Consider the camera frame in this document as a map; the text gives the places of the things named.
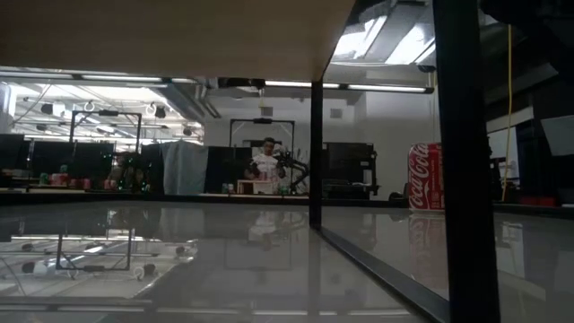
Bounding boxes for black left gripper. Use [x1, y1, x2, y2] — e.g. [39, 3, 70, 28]
[217, 77, 267, 90]

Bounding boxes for red Coca-Cola can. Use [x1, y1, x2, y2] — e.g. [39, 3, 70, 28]
[406, 142, 446, 213]

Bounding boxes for wooden shelf board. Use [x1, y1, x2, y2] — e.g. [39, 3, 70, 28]
[0, 0, 358, 83]

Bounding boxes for person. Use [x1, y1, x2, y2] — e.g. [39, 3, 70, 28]
[244, 136, 288, 195]
[109, 154, 149, 190]

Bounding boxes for black partition panel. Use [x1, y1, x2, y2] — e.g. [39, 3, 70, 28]
[207, 145, 253, 195]

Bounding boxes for grey hanging cloth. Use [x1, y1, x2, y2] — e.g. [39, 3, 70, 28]
[160, 140, 210, 196]

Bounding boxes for small wooden stand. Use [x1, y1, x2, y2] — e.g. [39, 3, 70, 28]
[236, 179, 275, 196]

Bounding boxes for ceiling light strip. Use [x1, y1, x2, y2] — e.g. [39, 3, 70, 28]
[0, 71, 435, 94]

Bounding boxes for black box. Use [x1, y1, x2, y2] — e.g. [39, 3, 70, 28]
[321, 142, 380, 201]

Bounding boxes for red bins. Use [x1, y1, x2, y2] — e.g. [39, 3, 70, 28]
[518, 196, 558, 208]

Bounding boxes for white board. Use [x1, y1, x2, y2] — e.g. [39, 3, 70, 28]
[540, 115, 574, 157]

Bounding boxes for black gantry frame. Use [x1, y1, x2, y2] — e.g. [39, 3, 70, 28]
[68, 109, 144, 180]
[229, 118, 296, 195]

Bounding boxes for black shelf side frame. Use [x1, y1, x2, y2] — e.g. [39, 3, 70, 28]
[308, 0, 502, 323]

